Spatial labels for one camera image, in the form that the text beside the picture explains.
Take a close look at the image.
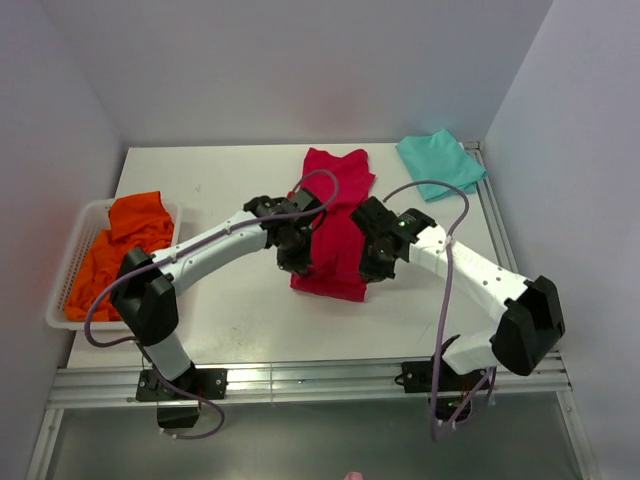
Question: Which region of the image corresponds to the pink object at bottom edge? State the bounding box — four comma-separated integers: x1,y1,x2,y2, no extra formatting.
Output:
344,472,364,480

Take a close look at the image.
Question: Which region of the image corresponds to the aluminium right side rail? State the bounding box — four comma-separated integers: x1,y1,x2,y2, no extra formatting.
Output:
462,141,546,354

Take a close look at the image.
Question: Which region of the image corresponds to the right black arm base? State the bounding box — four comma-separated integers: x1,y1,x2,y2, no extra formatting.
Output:
394,360,486,422

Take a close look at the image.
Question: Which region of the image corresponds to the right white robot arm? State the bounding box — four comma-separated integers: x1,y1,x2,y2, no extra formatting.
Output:
364,221,565,390

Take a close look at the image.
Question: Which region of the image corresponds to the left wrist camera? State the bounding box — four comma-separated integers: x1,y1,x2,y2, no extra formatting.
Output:
243,188,322,227

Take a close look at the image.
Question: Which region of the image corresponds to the aluminium rail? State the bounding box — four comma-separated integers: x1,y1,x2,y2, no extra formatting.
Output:
46,352,572,409
462,141,546,354

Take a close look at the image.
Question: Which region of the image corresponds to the orange t shirt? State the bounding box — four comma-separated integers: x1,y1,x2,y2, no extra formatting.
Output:
65,191,174,322

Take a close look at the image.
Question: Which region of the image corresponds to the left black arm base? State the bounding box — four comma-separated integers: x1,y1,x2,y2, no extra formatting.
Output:
135,368,228,439

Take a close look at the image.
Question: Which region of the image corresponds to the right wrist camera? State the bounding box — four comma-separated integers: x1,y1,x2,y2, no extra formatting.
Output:
350,197,438,246

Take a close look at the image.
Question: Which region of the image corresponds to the crimson red t shirt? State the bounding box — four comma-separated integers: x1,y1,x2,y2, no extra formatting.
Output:
290,148,376,303

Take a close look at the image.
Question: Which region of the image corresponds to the aluminium front rail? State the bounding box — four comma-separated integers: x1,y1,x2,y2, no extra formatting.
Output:
46,352,572,409

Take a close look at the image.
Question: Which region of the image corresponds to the white plastic basket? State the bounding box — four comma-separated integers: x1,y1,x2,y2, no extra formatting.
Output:
45,196,182,331

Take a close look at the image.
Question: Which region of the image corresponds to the teal folded t shirt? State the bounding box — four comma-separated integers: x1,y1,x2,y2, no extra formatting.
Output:
395,129,488,194

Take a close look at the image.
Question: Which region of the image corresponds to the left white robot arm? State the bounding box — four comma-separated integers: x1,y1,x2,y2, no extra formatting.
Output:
110,200,321,399

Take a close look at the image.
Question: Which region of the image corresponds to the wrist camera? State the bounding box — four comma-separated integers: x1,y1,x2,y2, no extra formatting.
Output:
243,188,322,227
350,197,438,246

